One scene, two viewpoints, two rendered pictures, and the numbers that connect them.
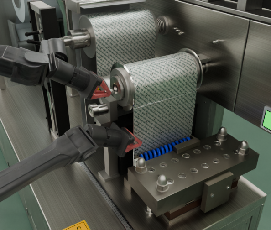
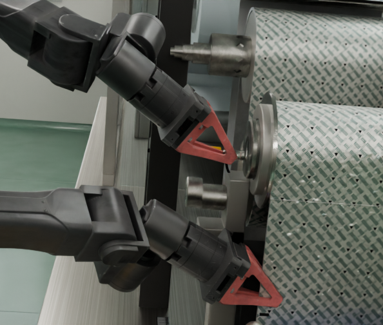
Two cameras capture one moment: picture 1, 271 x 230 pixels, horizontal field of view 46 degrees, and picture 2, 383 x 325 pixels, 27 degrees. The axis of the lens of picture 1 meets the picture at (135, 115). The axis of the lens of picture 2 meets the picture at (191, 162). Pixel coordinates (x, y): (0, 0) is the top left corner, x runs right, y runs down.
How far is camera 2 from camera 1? 0.37 m
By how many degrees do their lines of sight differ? 29
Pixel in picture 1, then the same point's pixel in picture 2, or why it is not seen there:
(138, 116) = (278, 223)
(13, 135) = (68, 258)
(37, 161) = not seen: outside the picture
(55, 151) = (39, 204)
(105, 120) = (215, 226)
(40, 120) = not seen: hidden behind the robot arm
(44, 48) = (117, 24)
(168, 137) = (361, 316)
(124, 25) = (332, 41)
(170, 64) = not seen: outside the picture
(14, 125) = not seen: hidden behind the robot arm
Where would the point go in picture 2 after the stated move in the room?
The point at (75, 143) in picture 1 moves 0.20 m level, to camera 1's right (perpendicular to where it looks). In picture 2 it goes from (96, 215) to (260, 258)
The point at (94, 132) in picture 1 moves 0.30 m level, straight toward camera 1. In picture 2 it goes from (156, 215) to (24, 315)
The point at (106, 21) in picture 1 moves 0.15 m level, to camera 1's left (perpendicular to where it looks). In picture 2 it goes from (291, 24) to (200, 13)
